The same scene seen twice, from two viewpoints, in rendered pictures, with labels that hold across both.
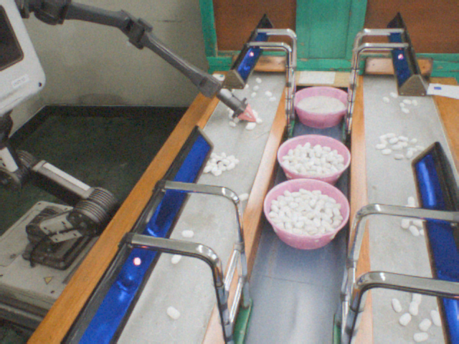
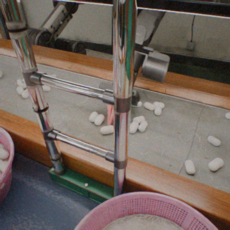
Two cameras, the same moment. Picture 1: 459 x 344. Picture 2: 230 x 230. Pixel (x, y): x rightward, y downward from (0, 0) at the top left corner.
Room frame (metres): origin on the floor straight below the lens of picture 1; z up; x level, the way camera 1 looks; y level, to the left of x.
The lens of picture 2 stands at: (1.49, -0.51, 1.11)
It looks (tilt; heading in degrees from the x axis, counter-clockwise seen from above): 40 degrees down; 97
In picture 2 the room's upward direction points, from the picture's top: straight up
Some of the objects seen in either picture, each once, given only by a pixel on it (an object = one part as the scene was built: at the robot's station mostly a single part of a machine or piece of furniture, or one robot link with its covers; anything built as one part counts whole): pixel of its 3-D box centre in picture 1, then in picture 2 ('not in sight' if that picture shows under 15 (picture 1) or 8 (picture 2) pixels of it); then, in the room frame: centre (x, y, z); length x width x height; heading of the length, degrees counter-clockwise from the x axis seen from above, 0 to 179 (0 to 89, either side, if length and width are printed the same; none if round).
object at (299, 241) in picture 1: (305, 216); not in sight; (0.85, -0.23, 0.72); 0.27 x 0.27 x 0.10
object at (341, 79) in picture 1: (324, 79); not in sight; (1.74, -0.52, 0.77); 0.33 x 0.15 x 0.01; 72
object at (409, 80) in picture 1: (404, 47); not in sight; (1.28, -0.67, 1.08); 0.62 x 0.08 x 0.07; 162
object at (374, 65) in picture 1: (397, 65); not in sight; (1.68, -0.86, 0.83); 0.30 x 0.06 x 0.07; 72
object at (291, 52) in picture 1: (271, 89); (101, 94); (1.43, -0.21, 0.90); 0.20 x 0.19 x 0.45; 162
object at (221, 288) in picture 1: (199, 282); not in sight; (0.51, 0.09, 0.90); 0.20 x 0.19 x 0.45; 162
